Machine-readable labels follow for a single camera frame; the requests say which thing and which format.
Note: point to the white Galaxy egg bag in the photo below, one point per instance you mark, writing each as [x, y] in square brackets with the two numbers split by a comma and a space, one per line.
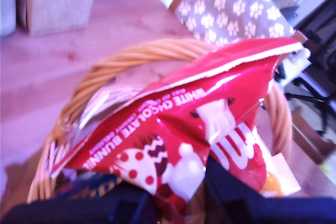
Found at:
[281, 171]

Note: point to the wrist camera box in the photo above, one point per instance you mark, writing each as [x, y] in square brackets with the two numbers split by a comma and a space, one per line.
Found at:
[294, 66]

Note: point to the grey paw print cushion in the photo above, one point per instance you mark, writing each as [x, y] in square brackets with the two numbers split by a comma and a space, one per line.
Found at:
[231, 6]

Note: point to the pale grey box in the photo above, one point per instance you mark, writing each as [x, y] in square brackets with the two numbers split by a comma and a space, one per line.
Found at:
[6, 3]

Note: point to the beige leaf pattern box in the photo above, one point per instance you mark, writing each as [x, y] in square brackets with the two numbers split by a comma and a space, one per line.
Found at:
[57, 3]

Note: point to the red Maltesers bunnies bag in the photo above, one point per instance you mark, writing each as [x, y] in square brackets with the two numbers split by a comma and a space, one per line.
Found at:
[183, 90]

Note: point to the blue Terry's orange egg bag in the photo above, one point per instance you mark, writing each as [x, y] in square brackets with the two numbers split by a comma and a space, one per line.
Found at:
[86, 185]

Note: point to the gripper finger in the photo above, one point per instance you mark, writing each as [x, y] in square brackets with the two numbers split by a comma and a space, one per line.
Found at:
[225, 187]
[136, 195]

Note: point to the black stand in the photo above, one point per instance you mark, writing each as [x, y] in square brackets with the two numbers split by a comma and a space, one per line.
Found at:
[309, 98]

